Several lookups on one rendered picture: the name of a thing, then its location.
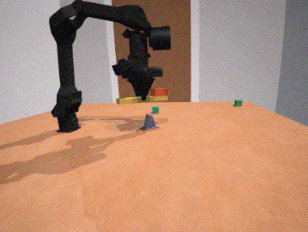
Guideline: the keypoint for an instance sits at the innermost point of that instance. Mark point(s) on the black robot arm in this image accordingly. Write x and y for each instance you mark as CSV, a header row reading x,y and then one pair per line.
x,y
63,29

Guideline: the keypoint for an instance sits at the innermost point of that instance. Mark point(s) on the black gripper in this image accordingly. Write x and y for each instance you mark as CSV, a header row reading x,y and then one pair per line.
x,y
142,79

